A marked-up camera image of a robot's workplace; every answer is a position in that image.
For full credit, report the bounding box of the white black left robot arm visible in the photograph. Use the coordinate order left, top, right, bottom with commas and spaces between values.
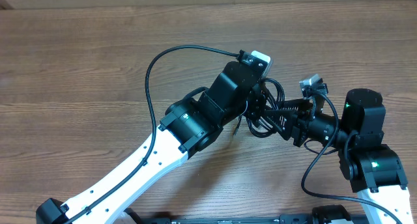
36, 58, 270, 223

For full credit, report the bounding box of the thin black usb-c cable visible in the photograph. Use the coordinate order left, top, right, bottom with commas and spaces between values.
232, 116, 244, 136

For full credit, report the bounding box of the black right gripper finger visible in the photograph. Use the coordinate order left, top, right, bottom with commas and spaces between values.
281, 98, 313, 111
262, 109, 289, 136

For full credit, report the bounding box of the thick black usb cable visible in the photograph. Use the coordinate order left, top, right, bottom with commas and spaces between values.
246, 77, 287, 139

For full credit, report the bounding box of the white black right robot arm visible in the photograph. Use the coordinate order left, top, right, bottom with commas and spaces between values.
262, 87, 413, 223

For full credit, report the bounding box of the black left camera cable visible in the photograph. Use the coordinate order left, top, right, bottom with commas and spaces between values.
65, 44, 244, 224

